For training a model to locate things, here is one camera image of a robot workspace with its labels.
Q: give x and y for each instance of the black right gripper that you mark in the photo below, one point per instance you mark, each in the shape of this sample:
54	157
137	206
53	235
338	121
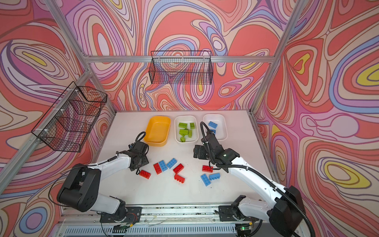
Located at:
202	149

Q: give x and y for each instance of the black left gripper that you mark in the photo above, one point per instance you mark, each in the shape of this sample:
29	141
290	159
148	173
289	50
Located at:
145	161

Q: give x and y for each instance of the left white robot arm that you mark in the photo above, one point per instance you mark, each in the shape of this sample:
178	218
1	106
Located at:
80	189

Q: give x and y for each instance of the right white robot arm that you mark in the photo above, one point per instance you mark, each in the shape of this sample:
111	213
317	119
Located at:
282	207

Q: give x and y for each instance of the red lego brick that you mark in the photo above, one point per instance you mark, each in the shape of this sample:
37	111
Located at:
178	168
208	169
145	174
179	178
157	168

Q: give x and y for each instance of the yellow plastic bin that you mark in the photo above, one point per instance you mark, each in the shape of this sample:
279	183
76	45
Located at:
157	131

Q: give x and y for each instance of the right white plastic bin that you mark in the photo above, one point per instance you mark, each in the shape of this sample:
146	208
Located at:
221	130

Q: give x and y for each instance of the white plastic bin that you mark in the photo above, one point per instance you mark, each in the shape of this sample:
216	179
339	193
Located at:
221	130
186	119

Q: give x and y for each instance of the middle white plastic bin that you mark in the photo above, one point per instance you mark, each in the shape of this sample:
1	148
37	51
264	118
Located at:
186	119

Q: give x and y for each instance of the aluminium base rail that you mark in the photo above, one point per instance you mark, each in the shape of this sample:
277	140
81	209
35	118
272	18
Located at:
173	220

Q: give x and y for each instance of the left black wire basket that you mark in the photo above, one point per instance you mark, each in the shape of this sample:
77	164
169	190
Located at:
66	126

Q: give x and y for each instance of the black wire basket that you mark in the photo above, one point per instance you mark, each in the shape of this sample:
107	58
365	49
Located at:
66	126
181	67

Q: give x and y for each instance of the back black wire basket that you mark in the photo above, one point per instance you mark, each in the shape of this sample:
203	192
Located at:
181	67

